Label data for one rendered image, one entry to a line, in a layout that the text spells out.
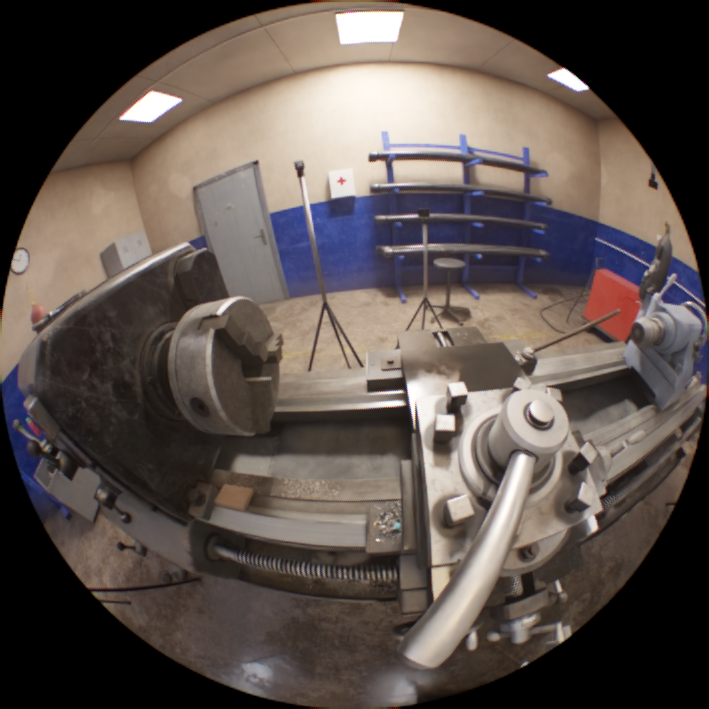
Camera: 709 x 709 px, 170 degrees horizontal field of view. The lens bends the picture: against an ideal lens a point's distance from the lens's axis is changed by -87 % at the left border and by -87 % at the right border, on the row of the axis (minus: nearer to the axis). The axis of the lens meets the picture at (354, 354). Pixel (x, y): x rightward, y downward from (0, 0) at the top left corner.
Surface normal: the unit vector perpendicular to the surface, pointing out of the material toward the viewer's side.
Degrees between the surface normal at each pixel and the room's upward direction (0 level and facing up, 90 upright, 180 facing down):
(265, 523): 36
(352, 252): 90
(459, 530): 0
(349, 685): 0
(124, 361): 90
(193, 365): 51
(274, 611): 0
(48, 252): 90
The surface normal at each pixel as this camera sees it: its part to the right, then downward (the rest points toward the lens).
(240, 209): -0.03, 0.61
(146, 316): 0.99, -0.08
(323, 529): -0.12, -0.29
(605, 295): -0.94, 0.29
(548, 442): -0.12, -0.79
